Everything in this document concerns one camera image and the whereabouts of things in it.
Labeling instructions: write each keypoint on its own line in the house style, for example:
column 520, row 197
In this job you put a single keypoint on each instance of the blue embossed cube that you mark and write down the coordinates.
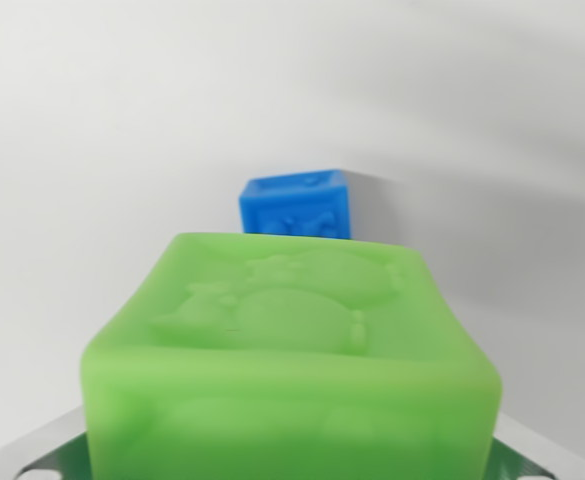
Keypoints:
column 292, row 205

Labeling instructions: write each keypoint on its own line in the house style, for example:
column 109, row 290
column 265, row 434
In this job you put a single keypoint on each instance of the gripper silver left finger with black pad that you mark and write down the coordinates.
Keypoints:
column 47, row 450

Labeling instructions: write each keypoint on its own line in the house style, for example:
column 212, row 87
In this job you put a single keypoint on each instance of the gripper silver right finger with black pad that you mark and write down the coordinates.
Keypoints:
column 537, row 450

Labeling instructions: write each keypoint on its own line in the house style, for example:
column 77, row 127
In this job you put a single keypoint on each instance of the green embossed cube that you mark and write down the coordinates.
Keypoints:
column 292, row 380

